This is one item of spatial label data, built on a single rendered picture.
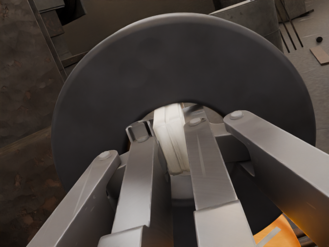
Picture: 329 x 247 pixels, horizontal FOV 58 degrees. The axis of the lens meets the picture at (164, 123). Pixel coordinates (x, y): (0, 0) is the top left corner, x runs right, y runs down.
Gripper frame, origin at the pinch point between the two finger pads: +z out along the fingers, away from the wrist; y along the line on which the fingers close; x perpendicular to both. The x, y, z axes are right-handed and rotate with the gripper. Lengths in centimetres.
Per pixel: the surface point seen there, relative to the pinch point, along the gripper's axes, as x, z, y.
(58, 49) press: -10, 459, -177
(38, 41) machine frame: 7.2, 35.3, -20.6
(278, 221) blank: -17.5, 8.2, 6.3
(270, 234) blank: -18.6, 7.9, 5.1
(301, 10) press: -116, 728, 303
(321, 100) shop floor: -103, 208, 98
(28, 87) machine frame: 0.8, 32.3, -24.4
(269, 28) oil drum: -42, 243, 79
